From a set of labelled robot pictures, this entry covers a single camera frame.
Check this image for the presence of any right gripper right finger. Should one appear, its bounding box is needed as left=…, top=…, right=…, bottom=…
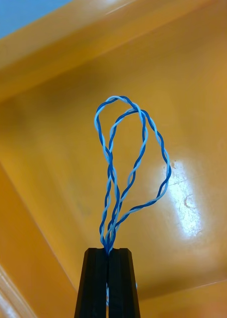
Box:
left=108, top=247, right=141, bottom=318

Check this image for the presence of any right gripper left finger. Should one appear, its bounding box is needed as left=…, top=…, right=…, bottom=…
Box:
left=74, top=247, right=110, bottom=318

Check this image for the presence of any blue-white twisted wire harness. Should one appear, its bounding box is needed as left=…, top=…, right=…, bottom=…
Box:
left=94, top=95, right=172, bottom=306

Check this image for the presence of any yellow-orange plastic bin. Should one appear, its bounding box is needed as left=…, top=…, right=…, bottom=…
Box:
left=0, top=0, right=227, bottom=318

